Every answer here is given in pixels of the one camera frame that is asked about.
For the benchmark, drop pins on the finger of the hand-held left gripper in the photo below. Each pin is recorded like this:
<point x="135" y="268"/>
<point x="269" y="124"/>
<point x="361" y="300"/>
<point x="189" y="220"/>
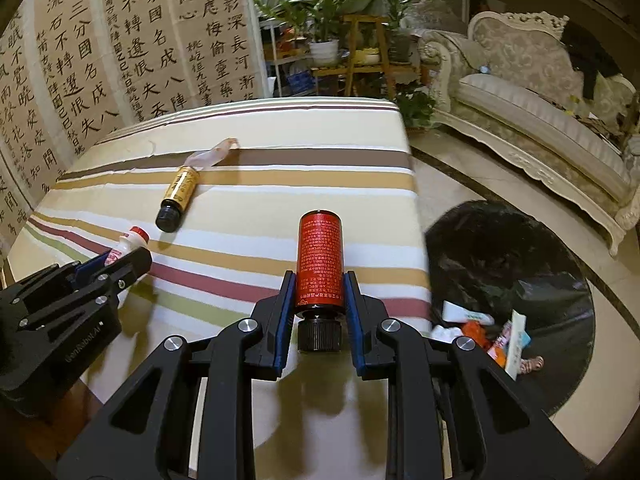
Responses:
<point x="92" y="266"/>
<point x="130" y="265"/>

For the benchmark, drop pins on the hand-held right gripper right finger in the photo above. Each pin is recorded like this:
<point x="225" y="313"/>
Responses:
<point x="351" y="315"/>

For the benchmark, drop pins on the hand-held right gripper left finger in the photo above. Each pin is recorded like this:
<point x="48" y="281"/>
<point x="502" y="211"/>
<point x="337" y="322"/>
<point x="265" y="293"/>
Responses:
<point x="287" y="310"/>

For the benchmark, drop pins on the small white bottle red cap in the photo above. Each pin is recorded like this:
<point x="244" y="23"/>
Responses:
<point x="131" y="240"/>

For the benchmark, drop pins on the red label bottle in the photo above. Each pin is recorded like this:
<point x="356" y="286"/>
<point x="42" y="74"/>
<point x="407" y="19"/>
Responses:
<point x="320" y="260"/>

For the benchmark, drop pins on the black trash bin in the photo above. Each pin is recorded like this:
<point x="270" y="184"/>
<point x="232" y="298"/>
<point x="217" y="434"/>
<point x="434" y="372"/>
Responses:
<point x="500" y="250"/>

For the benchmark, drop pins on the gold label dark bottle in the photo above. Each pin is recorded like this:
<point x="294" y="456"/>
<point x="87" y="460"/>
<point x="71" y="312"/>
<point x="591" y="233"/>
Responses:
<point x="182" y="185"/>

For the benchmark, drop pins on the white green packet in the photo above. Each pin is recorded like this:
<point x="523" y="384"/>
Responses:
<point x="462" y="312"/>

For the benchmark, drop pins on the orange crumpled wrapper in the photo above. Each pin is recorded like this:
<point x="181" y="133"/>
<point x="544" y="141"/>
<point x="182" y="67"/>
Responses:
<point x="475" y="334"/>

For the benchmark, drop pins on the striped tablecloth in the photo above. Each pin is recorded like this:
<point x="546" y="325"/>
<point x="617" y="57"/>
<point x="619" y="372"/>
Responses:
<point x="300" y="170"/>

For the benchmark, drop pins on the clear plastic wrapper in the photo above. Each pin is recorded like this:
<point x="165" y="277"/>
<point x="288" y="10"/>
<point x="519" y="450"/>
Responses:
<point x="215" y="152"/>

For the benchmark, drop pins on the red striped wrapper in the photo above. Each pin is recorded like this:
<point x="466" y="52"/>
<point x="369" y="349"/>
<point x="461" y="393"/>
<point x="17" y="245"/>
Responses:
<point x="532" y="364"/>

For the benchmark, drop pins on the small leafy floor plant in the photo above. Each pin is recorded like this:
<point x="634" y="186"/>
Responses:
<point x="415" y="107"/>

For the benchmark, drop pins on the calligraphy folding screen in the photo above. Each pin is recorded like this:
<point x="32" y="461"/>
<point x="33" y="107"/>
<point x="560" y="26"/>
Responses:
<point x="125" y="35"/>

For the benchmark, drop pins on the metal shelf rack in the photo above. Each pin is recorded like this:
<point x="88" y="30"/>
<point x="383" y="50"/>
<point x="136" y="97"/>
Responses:
<point x="295" y="77"/>

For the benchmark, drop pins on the potted plant white pot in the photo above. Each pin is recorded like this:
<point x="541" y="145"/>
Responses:
<point x="325" y="52"/>

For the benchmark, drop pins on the small yellow object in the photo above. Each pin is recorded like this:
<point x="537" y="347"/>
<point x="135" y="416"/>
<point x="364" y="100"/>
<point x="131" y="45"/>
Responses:
<point x="370" y="52"/>

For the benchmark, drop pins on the wooden plant stand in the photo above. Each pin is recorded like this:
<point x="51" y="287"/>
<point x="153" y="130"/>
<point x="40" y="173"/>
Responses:
<point x="382" y="45"/>

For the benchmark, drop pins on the cream carved sofa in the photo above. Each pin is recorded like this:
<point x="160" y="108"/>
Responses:
<point x="525" y="105"/>

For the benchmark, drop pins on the tall potted plant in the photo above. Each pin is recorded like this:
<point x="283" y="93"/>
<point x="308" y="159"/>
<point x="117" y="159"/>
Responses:
<point x="400" y="45"/>

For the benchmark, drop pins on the small blue object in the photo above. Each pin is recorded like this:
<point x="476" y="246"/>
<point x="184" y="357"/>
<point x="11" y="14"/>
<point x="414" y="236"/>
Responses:
<point x="484" y="69"/>

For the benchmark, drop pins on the clutter of papers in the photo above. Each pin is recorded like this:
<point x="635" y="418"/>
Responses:
<point x="590" y="120"/>

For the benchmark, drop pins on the cream carved armchair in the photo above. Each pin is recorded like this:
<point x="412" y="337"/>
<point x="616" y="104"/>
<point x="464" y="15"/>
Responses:
<point x="435" y="12"/>

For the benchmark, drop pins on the black garment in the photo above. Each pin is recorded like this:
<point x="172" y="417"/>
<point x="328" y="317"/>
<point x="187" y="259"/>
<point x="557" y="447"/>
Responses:
<point x="585" y="50"/>

